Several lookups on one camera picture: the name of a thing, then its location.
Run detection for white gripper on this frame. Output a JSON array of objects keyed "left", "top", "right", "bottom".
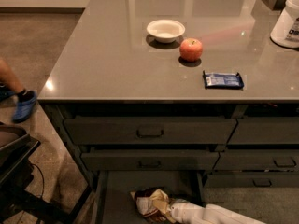
[{"left": 152, "top": 199, "right": 206, "bottom": 224}]

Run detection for brown chip bag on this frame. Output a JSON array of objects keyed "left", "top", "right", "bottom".
[{"left": 131, "top": 188, "right": 172, "bottom": 224}]

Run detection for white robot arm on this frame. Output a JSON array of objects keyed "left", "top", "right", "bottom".
[{"left": 152, "top": 199, "right": 265, "bottom": 224}]

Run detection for open bottom left drawer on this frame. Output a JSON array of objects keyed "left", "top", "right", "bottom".
[{"left": 91, "top": 171, "right": 203, "bottom": 224}]

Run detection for middle right drawer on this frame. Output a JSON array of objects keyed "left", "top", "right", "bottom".
[{"left": 214, "top": 149, "right": 299, "bottom": 171}]

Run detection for top left drawer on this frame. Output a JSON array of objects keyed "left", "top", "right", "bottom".
[{"left": 64, "top": 117, "right": 236, "bottom": 145}]

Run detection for top right drawer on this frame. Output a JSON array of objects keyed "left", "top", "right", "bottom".
[{"left": 229, "top": 117, "right": 299, "bottom": 145}]

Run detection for blue snack bar wrapper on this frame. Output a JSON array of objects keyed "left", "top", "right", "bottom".
[{"left": 203, "top": 72, "right": 244, "bottom": 90}]

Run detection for red apple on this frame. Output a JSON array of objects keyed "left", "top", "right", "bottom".
[{"left": 179, "top": 38, "right": 203, "bottom": 62}]

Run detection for blue clog shoe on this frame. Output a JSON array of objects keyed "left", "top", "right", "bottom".
[{"left": 12, "top": 90, "right": 36, "bottom": 123}]

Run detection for white bowl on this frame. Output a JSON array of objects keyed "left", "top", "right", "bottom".
[{"left": 147, "top": 20, "right": 185, "bottom": 43}]

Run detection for person leg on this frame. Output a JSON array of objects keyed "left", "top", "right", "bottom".
[{"left": 0, "top": 58, "right": 26, "bottom": 101}]

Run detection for white plastic canister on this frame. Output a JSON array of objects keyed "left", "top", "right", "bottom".
[{"left": 270, "top": 0, "right": 299, "bottom": 49}]

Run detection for black cable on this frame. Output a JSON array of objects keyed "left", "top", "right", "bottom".
[{"left": 30, "top": 162, "right": 46, "bottom": 200}]

